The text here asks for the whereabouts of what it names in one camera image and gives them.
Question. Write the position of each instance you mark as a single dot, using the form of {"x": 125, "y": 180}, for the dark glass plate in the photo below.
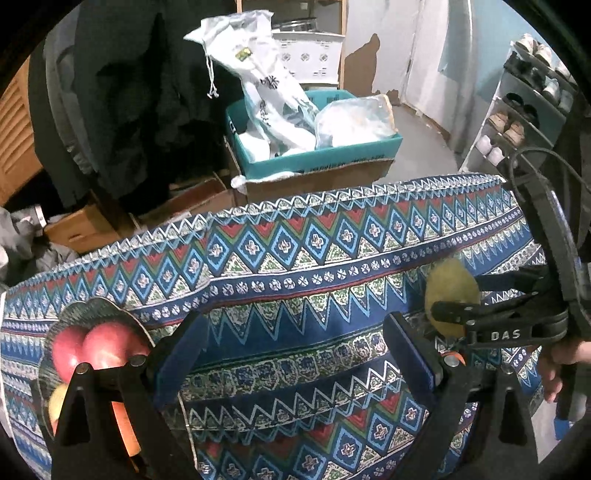
{"x": 99, "y": 311}

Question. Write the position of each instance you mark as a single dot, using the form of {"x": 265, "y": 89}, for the orange persimmon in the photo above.
{"x": 124, "y": 424}

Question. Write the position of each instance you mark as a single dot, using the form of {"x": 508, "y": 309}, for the person's right hand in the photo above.
{"x": 551, "y": 362}

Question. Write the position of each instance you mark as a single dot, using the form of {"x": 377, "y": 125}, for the black hanging coat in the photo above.
{"x": 152, "y": 92}

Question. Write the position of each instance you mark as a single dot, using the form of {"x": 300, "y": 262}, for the white shoe rack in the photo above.
{"x": 489, "y": 106}

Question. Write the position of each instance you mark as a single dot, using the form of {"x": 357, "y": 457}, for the yellow-green apple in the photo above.
{"x": 57, "y": 405}

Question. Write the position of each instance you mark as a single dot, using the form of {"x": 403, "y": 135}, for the teal box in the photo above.
{"x": 323, "y": 159}

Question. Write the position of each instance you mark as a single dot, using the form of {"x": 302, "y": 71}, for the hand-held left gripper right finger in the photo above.
{"x": 411, "y": 353}

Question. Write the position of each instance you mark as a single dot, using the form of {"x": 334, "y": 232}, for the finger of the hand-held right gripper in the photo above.
{"x": 512, "y": 282}
{"x": 489, "y": 318}

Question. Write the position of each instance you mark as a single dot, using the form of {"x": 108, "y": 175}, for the grey crumpled clothing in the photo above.
{"x": 27, "y": 249}

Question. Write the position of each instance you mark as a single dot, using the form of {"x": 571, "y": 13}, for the green-yellow pear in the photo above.
{"x": 450, "y": 286}

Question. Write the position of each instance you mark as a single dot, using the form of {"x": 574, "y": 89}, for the tan cardboard box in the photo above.
{"x": 78, "y": 228}

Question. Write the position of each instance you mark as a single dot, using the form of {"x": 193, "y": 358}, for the dark grey hanging jacket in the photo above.
{"x": 64, "y": 101}

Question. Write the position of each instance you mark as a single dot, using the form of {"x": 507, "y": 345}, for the red apple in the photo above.
{"x": 67, "y": 350}
{"x": 111, "y": 344}

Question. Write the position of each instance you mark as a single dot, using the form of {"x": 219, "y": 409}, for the wooden louvered cabinet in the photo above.
{"x": 18, "y": 147}

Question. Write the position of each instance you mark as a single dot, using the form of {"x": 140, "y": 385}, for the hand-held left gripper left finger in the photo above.
{"x": 184, "y": 357}

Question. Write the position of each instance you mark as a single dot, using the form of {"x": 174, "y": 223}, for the clear plastic bag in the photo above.
{"x": 355, "y": 120}

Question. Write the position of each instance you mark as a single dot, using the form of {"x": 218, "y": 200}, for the flat cardboard box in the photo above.
{"x": 189, "y": 201}

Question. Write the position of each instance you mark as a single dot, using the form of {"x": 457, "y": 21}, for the large brown cardboard box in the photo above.
{"x": 323, "y": 182}

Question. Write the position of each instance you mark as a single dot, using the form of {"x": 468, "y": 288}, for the white printed bag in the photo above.
{"x": 258, "y": 69}

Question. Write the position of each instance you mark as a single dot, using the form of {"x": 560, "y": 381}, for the white drawer unit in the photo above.
{"x": 309, "y": 57}

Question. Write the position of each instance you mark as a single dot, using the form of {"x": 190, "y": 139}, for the blue patterned tablecloth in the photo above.
{"x": 300, "y": 300}

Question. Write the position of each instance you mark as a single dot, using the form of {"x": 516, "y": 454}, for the wooden shelf frame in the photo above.
{"x": 344, "y": 41}

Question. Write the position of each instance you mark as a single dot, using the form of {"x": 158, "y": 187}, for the group of shoes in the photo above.
{"x": 512, "y": 131}

